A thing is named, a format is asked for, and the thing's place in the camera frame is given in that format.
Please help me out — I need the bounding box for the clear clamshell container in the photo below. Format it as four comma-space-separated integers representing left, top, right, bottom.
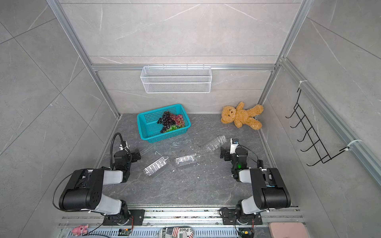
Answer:
201, 135, 227, 152
143, 151, 169, 177
175, 153, 198, 168

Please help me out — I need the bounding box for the teal plastic basket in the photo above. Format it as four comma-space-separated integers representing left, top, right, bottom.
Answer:
137, 104, 191, 143

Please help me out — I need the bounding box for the red grape bunch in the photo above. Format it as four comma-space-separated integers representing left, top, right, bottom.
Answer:
171, 114, 185, 128

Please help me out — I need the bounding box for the green grape bunch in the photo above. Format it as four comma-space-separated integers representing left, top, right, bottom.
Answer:
166, 125, 181, 132

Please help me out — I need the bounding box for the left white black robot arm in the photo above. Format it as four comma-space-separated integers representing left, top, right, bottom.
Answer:
59, 149, 141, 218

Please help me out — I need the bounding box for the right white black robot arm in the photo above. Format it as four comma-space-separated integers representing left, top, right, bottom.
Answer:
220, 145, 291, 218

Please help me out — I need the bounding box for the brown teddy bear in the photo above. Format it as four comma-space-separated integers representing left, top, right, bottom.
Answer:
221, 102, 264, 131

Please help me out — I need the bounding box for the dark purple grape bunch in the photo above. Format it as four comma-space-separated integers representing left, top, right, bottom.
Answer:
157, 111, 175, 133

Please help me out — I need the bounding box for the pink pad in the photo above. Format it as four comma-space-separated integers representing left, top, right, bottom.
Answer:
269, 222, 309, 238

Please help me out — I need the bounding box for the pink plush toy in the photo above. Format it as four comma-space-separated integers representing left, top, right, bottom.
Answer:
71, 225, 89, 237

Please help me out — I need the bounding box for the flag pattern object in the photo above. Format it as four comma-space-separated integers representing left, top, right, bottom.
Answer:
158, 226, 194, 238

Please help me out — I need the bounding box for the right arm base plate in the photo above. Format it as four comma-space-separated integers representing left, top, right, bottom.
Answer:
219, 207, 263, 225

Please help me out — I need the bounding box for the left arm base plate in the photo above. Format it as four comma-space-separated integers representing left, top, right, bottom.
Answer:
103, 209, 145, 226

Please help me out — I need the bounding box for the black wire hook rack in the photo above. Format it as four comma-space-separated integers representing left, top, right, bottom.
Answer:
285, 88, 350, 167

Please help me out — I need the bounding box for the white wire mesh shelf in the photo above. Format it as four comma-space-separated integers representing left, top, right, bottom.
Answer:
140, 65, 212, 94

